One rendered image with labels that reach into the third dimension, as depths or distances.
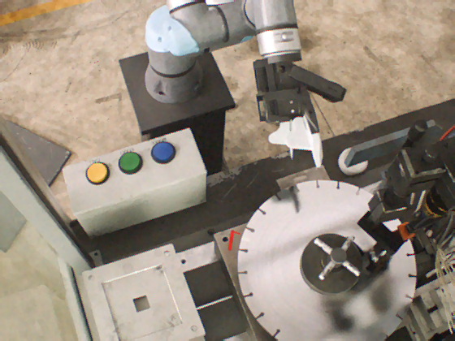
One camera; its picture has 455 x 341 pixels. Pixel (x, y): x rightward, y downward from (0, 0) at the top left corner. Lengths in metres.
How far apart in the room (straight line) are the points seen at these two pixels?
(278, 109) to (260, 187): 0.33
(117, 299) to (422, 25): 2.28
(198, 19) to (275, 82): 0.19
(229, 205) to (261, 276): 0.30
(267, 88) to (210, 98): 0.39
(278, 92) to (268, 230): 0.24
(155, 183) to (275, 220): 0.25
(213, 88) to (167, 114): 0.14
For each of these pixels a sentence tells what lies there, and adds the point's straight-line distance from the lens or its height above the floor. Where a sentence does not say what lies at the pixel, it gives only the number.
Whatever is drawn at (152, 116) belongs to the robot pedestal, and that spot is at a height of 0.75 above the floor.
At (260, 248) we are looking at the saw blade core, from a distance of 0.84.
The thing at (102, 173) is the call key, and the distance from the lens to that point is 0.96.
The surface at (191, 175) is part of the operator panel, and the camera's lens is 0.95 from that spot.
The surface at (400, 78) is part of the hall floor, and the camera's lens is 2.43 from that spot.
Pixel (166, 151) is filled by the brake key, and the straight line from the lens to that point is 0.97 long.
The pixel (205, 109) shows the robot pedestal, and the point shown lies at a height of 0.75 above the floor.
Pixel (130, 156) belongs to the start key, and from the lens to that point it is 0.97.
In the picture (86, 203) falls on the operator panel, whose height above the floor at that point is 0.90.
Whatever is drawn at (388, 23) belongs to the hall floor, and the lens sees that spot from 2.67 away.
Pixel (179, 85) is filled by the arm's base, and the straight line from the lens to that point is 1.18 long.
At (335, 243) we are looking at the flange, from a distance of 0.86.
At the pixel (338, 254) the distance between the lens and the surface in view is 0.81.
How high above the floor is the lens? 1.75
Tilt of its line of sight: 63 degrees down
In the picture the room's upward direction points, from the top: 7 degrees clockwise
